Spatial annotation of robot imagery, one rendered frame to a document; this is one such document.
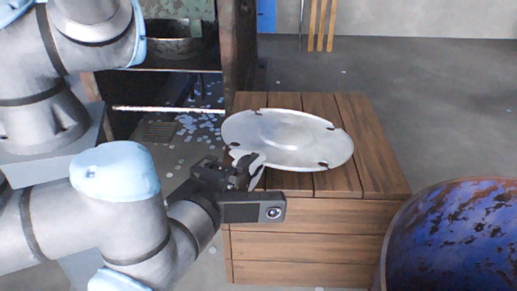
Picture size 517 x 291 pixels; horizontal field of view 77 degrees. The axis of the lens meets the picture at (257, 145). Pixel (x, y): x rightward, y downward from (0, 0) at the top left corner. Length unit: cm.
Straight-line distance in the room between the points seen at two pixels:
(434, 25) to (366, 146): 203
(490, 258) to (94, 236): 62
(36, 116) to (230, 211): 36
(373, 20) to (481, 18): 73
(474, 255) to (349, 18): 207
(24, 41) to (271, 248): 60
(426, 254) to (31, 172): 70
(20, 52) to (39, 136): 14
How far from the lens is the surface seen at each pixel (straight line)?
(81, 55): 60
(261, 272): 86
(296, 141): 69
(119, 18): 56
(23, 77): 63
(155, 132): 117
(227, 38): 103
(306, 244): 77
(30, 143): 66
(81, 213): 34
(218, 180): 50
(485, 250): 70
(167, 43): 124
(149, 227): 35
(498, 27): 294
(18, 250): 36
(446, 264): 71
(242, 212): 49
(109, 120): 132
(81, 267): 89
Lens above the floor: 80
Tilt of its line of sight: 37 degrees down
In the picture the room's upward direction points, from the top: straight up
